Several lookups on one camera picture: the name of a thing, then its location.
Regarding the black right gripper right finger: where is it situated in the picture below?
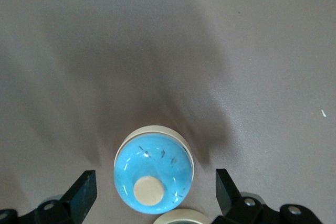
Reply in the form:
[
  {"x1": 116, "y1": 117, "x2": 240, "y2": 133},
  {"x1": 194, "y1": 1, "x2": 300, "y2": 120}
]
[{"x1": 212, "y1": 168, "x2": 323, "y2": 224}]

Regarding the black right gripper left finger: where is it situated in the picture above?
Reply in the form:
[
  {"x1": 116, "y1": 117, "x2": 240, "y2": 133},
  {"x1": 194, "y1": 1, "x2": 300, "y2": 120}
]
[{"x1": 0, "y1": 170, "x2": 98, "y2": 224}]

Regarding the blue bell beige base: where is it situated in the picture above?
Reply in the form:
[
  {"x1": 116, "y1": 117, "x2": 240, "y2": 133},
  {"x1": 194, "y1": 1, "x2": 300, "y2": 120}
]
[
  {"x1": 152, "y1": 209, "x2": 211, "y2": 224},
  {"x1": 113, "y1": 125, "x2": 195, "y2": 214}
]

